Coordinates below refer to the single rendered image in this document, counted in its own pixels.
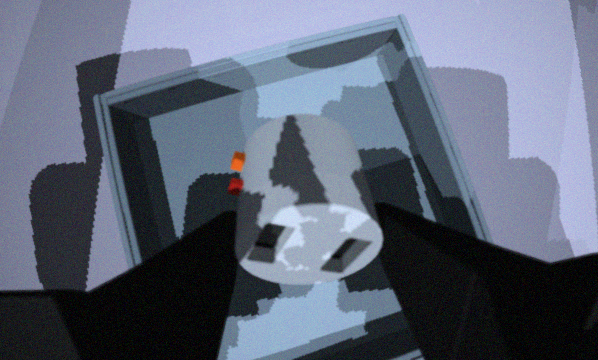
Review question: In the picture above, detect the light blue square tray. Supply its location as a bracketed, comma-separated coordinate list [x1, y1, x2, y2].
[93, 13, 494, 360]

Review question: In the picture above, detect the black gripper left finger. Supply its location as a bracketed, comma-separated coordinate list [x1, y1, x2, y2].
[0, 211, 238, 360]

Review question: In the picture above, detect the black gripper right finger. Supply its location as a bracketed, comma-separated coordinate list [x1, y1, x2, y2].
[374, 203, 598, 360]

